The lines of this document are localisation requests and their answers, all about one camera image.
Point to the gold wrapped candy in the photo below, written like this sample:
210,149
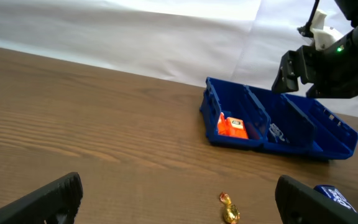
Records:
230,213

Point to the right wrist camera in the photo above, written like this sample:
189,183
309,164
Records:
323,37

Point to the blue tray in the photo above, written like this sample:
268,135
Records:
294,137

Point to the orange candy box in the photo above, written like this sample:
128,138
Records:
236,129
221,126

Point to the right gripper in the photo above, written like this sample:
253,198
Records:
319,71

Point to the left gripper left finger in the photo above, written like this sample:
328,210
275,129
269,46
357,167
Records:
48,202

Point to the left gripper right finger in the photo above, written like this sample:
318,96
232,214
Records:
303,205

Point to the blue candy pack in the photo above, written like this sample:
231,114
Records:
277,133
337,196

